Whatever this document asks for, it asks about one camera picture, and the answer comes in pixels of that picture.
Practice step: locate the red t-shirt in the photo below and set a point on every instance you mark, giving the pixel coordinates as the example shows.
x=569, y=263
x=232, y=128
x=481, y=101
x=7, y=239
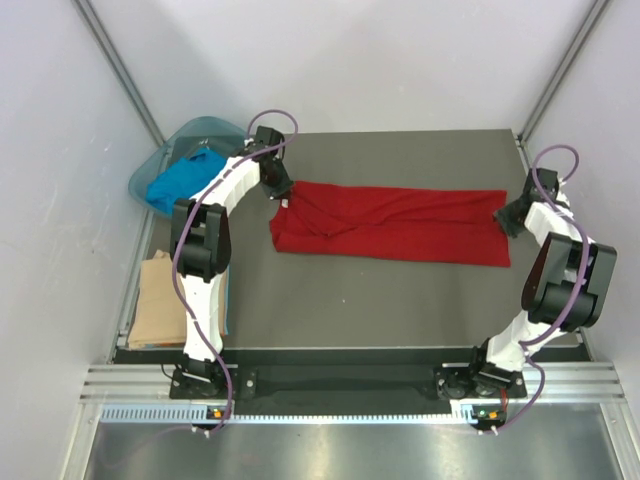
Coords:
x=416, y=225

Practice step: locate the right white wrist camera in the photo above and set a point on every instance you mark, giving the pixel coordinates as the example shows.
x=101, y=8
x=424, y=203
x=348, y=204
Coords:
x=561, y=199

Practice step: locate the aluminium frame rail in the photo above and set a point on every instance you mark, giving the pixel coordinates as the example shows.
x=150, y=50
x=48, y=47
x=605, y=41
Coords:
x=565, y=382

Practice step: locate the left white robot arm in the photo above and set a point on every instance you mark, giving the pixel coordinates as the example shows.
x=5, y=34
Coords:
x=201, y=250

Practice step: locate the slotted cable duct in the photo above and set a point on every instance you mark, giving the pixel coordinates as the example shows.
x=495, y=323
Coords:
x=201, y=414

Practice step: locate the teal plastic basket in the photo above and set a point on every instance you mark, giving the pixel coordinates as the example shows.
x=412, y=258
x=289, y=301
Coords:
x=215, y=134

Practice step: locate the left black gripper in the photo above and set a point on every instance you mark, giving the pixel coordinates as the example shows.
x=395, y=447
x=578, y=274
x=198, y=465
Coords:
x=284, y=184

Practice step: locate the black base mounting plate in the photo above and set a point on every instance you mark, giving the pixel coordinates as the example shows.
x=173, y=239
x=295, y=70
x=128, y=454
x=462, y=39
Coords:
x=353, y=381

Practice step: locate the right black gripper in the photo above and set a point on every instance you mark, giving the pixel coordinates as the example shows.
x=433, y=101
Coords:
x=502, y=216

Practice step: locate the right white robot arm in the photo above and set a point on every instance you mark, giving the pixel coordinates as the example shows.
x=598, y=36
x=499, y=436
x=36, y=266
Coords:
x=564, y=291

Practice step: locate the folded tan t-shirt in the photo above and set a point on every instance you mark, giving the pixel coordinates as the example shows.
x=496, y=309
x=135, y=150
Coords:
x=161, y=319

